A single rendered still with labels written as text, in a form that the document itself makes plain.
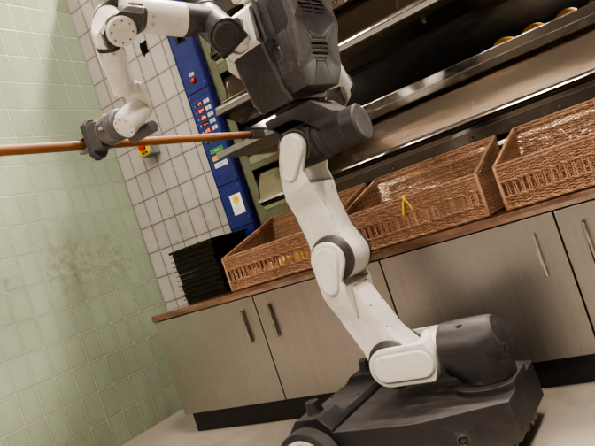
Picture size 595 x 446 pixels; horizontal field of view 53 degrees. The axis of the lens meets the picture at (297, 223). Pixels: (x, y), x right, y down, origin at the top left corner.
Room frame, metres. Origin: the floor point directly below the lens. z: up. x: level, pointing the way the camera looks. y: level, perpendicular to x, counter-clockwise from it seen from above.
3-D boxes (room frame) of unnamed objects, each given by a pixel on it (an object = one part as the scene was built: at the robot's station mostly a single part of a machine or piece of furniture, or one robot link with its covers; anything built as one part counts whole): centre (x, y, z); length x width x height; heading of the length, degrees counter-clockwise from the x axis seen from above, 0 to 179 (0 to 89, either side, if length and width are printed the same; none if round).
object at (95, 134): (1.75, 0.46, 1.19); 0.12 x 0.10 x 0.13; 57
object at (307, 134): (1.82, -0.10, 0.97); 0.14 x 0.13 x 0.12; 147
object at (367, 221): (2.29, -0.50, 0.72); 0.56 x 0.49 x 0.28; 58
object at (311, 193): (1.82, -0.09, 0.78); 0.18 x 0.15 x 0.47; 147
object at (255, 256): (2.62, 0.01, 0.72); 0.56 x 0.49 x 0.28; 58
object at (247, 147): (2.74, -0.07, 1.19); 0.55 x 0.36 x 0.03; 57
